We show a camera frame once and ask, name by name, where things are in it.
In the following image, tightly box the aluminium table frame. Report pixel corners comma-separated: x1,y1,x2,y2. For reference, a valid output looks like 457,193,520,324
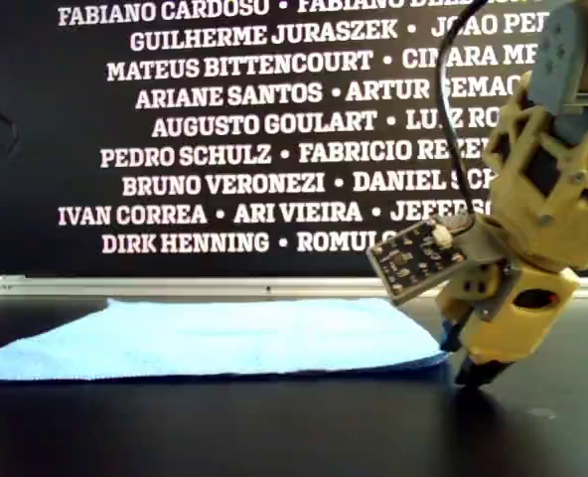
0,274,588,302

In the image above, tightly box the light blue microfibre cloth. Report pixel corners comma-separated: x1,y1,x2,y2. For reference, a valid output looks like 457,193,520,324
0,296,447,383

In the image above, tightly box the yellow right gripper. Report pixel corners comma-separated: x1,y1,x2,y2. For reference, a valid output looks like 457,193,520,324
435,260,581,388

